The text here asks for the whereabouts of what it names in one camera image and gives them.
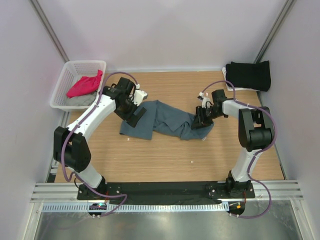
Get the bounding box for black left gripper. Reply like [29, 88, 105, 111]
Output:
[114, 96, 146, 128]

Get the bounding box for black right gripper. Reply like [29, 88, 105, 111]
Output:
[191, 105, 223, 130]

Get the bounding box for teal blue t-shirt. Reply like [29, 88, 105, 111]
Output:
[119, 100, 214, 141]

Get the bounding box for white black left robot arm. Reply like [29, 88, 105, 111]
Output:
[53, 77, 148, 200]

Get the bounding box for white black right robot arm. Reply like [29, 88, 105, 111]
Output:
[191, 89, 276, 199]

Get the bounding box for grey t-shirt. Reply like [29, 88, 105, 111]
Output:
[65, 91, 97, 107]

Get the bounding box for pink t-shirt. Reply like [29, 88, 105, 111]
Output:
[66, 70, 103, 98]

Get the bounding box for white plastic laundry basket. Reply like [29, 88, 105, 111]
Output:
[49, 59, 107, 113]

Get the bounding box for folded black t-shirt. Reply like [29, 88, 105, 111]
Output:
[225, 60, 271, 92]

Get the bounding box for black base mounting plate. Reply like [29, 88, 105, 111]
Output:
[76, 180, 256, 206]

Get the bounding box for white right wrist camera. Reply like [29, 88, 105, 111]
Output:
[198, 92, 213, 109]

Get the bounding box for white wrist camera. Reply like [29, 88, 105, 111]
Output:
[198, 92, 213, 109]
[133, 88, 148, 106]

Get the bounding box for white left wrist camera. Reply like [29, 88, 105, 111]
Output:
[133, 88, 148, 106]

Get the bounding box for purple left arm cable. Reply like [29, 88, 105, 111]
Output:
[61, 71, 141, 218]

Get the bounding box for aluminium frame rail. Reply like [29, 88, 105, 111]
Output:
[31, 180, 304, 203]

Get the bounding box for white slotted cable duct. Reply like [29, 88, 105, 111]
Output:
[42, 202, 229, 213]

